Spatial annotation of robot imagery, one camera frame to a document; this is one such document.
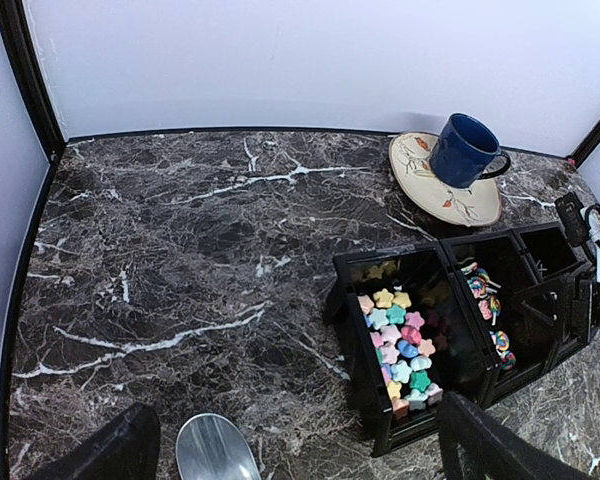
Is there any right black frame post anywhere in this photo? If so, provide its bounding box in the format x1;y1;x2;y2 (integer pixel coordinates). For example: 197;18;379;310
569;118;600;168

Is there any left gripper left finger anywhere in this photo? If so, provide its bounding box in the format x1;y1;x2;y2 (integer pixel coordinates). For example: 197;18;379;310
30;403;161;479

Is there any black three-compartment candy tray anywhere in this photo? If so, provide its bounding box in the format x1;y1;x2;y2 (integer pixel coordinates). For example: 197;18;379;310
324;223;589;457

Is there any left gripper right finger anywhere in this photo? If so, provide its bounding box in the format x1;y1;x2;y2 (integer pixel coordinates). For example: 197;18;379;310
437;392;589;479

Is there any black frame post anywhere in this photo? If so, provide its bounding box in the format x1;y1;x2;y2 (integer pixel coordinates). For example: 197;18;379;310
569;118;600;168
0;0;67;163

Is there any beige ceramic plate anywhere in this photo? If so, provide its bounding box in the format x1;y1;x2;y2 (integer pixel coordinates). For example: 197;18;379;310
389;132;502;227

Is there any metal scoop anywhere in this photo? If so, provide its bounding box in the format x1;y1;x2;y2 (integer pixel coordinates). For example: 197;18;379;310
175;413;261;479

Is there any left black frame post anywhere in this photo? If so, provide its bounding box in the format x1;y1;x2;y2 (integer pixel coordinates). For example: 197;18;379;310
0;0;67;163

